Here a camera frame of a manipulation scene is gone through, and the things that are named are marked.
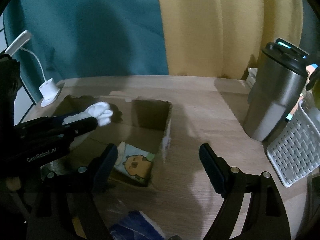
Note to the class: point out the cardboard box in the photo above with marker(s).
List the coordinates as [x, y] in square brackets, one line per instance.
[147, 120]

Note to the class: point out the white desk lamp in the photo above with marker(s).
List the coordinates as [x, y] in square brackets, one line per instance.
[48, 90]

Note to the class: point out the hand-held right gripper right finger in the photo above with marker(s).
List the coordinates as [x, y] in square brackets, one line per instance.
[212, 170]

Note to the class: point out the blue packet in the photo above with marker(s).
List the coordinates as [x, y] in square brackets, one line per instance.
[135, 226]

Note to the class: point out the capybara print packet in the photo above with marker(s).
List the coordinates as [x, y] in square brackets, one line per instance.
[136, 163]

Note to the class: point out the lit screen device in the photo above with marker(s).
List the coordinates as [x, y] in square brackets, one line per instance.
[283, 42]

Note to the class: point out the white paper stack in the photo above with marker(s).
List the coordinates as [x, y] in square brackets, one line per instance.
[252, 76]

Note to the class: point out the teal curtain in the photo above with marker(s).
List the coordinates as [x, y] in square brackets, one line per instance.
[95, 30]

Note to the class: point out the steel tumbler with black lid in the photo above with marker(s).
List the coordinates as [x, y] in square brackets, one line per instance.
[272, 92]

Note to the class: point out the green object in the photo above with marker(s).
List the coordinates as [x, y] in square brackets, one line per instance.
[315, 87]

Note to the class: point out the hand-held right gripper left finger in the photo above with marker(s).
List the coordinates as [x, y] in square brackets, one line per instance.
[108, 165]

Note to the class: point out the yellow curtain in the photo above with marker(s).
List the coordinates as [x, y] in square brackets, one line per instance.
[215, 30]

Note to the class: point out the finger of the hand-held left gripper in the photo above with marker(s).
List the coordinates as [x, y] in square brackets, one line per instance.
[82, 125]
[58, 119]

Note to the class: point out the white plastic basket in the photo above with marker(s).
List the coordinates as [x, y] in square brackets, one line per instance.
[295, 152]

